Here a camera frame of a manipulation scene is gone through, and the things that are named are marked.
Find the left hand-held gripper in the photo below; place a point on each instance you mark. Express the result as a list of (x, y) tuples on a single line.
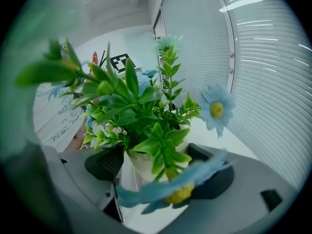
[(120, 61)]

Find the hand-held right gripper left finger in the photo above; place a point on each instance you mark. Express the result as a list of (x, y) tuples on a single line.
[(83, 172)]

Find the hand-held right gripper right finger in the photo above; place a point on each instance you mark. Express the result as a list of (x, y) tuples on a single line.
[(243, 191)]

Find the blue white flower bouquet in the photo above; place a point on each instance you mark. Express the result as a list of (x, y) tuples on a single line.
[(146, 121)]

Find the person's torso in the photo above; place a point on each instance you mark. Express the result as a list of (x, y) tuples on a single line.
[(56, 116)]

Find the white table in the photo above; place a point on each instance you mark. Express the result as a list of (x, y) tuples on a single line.
[(202, 133)]

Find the glass partition with blinds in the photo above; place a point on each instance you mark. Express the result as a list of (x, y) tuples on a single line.
[(256, 69)]

